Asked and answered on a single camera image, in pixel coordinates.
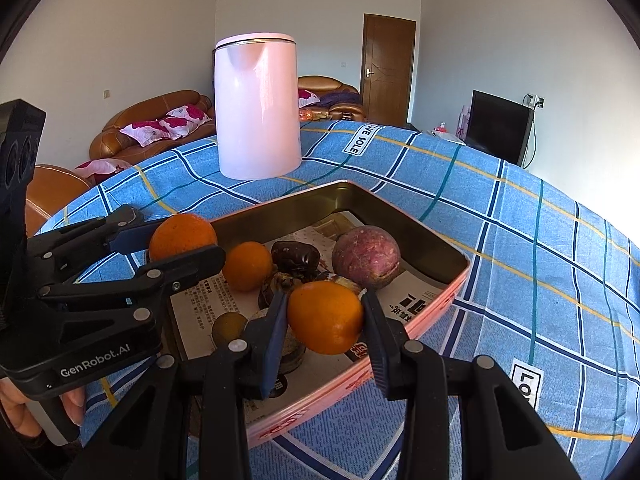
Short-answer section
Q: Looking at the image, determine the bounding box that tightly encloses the pink electric kettle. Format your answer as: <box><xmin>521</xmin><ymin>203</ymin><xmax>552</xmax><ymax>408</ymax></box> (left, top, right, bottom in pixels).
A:
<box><xmin>213</xmin><ymin>33</ymin><xmax>303</xmax><ymax>181</ymax></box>

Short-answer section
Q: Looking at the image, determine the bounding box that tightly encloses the round greenish brown fruit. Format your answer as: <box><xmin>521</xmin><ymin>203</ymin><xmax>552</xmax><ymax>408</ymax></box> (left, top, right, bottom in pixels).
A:
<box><xmin>211</xmin><ymin>311</ymin><xmax>249</xmax><ymax>349</ymax></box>

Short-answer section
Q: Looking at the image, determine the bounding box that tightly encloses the brown leather armchair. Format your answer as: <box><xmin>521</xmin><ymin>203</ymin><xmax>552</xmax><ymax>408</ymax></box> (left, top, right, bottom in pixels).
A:
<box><xmin>24</xmin><ymin>164</ymin><xmax>92</xmax><ymax>237</ymax></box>
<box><xmin>297</xmin><ymin>76</ymin><xmax>362</xmax><ymax>122</ymax></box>

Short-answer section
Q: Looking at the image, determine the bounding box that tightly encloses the black power cable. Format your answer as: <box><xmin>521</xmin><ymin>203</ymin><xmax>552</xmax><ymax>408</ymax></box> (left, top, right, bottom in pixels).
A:
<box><xmin>522</xmin><ymin>94</ymin><xmax>539</xmax><ymax>169</ymax></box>

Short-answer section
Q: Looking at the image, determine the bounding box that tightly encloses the orange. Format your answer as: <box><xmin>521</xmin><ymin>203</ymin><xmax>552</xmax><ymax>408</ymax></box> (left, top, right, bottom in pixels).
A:
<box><xmin>286</xmin><ymin>281</ymin><xmax>365</xmax><ymax>356</ymax></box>
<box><xmin>222</xmin><ymin>241</ymin><xmax>274</xmax><ymax>294</ymax></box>
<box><xmin>149</xmin><ymin>213</ymin><xmax>219</xmax><ymax>263</ymax></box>

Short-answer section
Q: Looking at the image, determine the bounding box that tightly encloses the black television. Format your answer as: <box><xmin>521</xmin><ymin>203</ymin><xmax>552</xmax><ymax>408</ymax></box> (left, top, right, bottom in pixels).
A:
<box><xmin>464</xmin><ymin>90</ymin><xmax>535</xmax><ymax>169</ymax></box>

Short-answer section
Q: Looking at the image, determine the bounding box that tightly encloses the brown wooden door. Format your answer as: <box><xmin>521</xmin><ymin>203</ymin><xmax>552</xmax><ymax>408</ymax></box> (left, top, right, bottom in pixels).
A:
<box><xmin>359</xmin><ymin>13</ymin><xmax>417</xmax><ymax>129</ymax></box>

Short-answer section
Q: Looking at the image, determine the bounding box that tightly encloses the person's left hand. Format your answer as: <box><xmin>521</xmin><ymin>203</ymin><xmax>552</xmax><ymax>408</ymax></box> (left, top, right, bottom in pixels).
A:
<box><xmin>0</xmin><ymin>377</ymin><xmax>86</xmax><ymax>439</ymax></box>

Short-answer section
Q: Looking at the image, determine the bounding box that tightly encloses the newspaper sheet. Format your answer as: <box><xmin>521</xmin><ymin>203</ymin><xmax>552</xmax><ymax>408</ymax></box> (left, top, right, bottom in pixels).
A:
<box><xmin>170</xmin><ymin>210</ymin><xmax>446</xmax><ymax>402</ymax></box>

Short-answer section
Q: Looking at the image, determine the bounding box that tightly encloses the purple blanket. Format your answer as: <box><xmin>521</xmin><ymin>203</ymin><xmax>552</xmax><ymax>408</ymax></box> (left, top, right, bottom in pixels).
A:
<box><xmin>319</xmin><ymin>91</ymin><xmax>361</xmax><ymax>107</ymax></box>

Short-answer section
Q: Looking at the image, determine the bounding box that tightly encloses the pink tin box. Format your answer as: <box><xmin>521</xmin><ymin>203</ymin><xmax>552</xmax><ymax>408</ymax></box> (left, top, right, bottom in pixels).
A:
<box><xmin>162</xmin><ymin>180</ymin><xmax>471</xmax><ymax>450</ymax></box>

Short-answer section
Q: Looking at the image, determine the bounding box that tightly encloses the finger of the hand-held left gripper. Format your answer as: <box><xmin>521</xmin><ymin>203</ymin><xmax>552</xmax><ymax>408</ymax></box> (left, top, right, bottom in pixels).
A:
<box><xmin>37</xmin><ymin>244</ymin><xmax>227</xmax><ymax>331</ymax></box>
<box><xmin>27</xmin><ymin>204</ymin><xmax>162</xmax><ymax>277</ymax></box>

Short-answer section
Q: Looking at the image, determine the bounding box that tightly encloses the blue checked tablecloth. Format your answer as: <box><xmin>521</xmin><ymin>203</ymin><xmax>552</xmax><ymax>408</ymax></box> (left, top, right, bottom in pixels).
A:
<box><xmin>37</xmin><ymin>120</ymin><xmax>640</xmax><ymax>480</ymax></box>

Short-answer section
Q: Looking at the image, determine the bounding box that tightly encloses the purple passion fruit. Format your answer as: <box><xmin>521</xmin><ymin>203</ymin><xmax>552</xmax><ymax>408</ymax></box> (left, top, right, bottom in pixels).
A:
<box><xmin>331</xmin><ymin>226</ymin><xmax>402</xmax><ymax>291</ymax></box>

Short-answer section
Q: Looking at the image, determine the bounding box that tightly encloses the brown leather sofa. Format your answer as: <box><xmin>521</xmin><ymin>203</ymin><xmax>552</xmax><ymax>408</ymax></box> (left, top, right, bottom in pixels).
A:
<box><xmin>89</xmin><ymin>90</ymin><xmax>217</xmax><ymax>167</ymax></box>

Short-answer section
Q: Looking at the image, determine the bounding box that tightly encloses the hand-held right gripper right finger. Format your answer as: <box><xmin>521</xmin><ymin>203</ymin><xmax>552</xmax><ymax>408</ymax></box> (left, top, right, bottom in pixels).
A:
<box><xmin>359</xmin><ymin>290</ymin><xmax>583</xmax><ymax>480</ymax></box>

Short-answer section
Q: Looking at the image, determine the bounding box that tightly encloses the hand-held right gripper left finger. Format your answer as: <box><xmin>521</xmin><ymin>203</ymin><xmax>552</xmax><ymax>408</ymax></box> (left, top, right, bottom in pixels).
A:
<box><xmin>65</xmin><ymin>290</ymin><xmax>290</xmax><ymax>480</ymax></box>

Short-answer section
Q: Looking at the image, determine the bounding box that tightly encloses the dark brown glossy date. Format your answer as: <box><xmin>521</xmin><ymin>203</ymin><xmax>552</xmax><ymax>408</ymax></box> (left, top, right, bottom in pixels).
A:
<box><xmin>270</xmin><ymin>241</ymin><xmax>321</xmax><ymax>281</ymax></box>

